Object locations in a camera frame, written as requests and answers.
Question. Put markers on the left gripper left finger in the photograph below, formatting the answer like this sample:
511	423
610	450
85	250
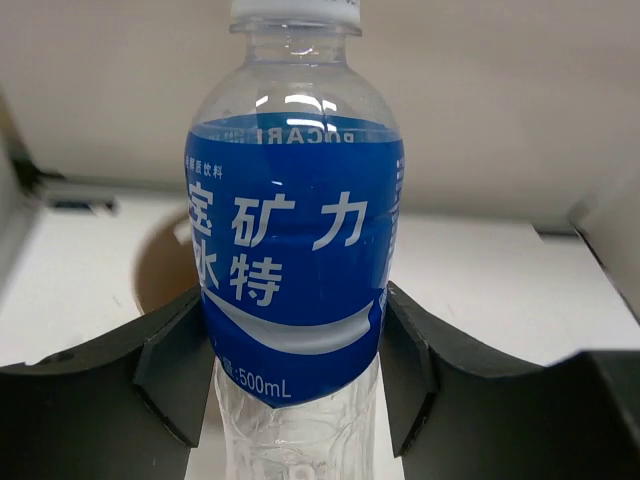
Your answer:
128	404

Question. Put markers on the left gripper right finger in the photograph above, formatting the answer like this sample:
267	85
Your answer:
460	409

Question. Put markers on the blue label plastic bottle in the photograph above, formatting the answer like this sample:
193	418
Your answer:
294	167

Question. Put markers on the brown round bin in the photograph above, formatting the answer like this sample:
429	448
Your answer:
164	266

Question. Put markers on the left blue corner label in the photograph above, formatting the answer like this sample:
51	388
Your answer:
84	204

